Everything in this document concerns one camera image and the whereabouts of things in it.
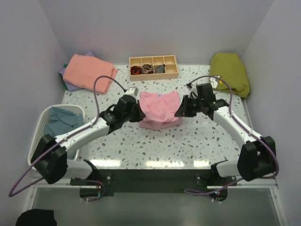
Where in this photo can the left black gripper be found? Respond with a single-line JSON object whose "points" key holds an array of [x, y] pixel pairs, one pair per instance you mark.
{"points": [[140, 115]]}

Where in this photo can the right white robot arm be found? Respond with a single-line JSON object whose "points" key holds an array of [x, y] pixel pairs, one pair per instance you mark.
{"points": [[257, 157]]}

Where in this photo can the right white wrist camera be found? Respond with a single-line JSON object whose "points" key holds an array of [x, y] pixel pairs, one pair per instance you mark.
{"points": [[193, 90]]}

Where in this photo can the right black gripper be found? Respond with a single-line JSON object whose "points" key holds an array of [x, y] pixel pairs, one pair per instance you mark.
{"points": [[183, 110]]}

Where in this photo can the orange black fabric roll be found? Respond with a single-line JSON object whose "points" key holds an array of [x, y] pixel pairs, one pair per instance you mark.
{"points": [[136, 70]]}

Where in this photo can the blue t shirt in basket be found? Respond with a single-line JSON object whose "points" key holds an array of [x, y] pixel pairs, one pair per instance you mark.
{"points": [[62, 121]]}

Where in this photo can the wooden compartment tray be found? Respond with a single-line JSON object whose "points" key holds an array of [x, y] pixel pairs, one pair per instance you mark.
{"points": [[171, 69]]}

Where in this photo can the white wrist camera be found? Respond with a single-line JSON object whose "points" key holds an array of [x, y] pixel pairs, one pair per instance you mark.
{"points": [[132, 91], [193, 90]]}

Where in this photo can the black object at bottom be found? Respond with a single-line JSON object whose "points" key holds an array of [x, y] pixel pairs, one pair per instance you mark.
{"points": [[37, 217]]}

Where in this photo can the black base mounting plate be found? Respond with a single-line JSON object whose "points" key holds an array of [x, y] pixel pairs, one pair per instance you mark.
{"points": [[108, 182]]}

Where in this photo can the white laundry basket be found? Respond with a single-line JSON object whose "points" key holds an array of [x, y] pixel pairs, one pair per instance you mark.
{"points": [[44, 119]]}

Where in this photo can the grey fabric piece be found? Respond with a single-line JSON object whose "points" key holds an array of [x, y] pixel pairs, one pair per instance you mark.
{"points": [[159, 69]]}

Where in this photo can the pink t shirt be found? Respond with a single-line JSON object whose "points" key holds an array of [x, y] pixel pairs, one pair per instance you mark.
{"points": [[159, 110]]}

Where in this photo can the folded green t shirt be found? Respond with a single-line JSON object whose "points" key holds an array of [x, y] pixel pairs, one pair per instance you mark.
{"points": [[65, 85]]}

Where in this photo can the olive snoopy t shirt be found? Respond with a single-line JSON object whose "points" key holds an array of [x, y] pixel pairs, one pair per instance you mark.
{"points": [[228, 72]]}

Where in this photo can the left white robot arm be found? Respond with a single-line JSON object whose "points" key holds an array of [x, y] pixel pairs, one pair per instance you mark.
{"points": [[51, 156]]}

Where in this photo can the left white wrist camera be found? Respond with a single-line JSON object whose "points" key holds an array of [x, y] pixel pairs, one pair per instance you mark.
{"points": [[132, 91]]}

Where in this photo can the folded salmon t shirt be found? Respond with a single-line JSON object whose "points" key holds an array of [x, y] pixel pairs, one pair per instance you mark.
{"points": [[89, 72]]}

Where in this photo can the brown floral fabric roll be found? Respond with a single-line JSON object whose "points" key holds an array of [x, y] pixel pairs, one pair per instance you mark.
{"points": [[147, 69]]}

